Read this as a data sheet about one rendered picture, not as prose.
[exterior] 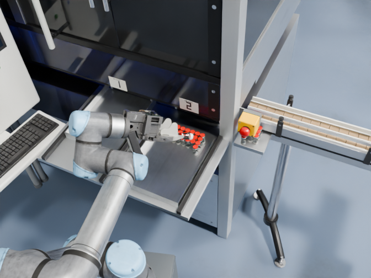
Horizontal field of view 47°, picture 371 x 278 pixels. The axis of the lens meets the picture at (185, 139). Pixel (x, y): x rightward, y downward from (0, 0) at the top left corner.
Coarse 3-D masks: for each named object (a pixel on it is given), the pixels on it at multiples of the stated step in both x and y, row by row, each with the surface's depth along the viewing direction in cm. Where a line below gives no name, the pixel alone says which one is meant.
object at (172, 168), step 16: (144, 144) 174; (160, 144) 177; (176, 144) 177; (208, 144) 176; (160, 160) 172; (176, 160) 172; (192, 160) 171; (160, 176) 167; (176, 176) 166; (192, 176) 166; (144, 192) 161; (160, 192) 162; (176, 192) 162
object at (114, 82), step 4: (108, 76) 181; (112, 80) 182; (116, 80) 181; (120, 80) 180; (112, 84) 185; (116, 84) 183; (120, 84) 182; (124, 84) 181; (120, 88) 184; (124, 88) 183
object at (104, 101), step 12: (96, 96) 193; (108, 96) 198; (120, 96) 197; (132, 96) 197; (96, 108) 193; (108, 108) 192; (120, 108) 192; (132, 108) 192; (144, 108) 191; (108, 144) 179; (120, 144) 174
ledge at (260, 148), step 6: (264, 132) 179; (240, 138) 178; (264, 138) 177; (270, 138) 178; (234, 144) 177; (240, 144) 176; (246, 144) 175; (252, 144) 175; (258, 144) 175; (264, 144) 175; (252, 150) 174; (258, 150) 173; (264, 150) 174
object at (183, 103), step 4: (180, 100) 172; (184, 100) 171; (188, 100) 170; (180, 104) 174; (184, 104) 172; (188, 104) 171; (192, 104) 170; (196, 104) 169; (184, 108) 174; (192, 108) 172; (196, 108) 171; (196, 112) 173
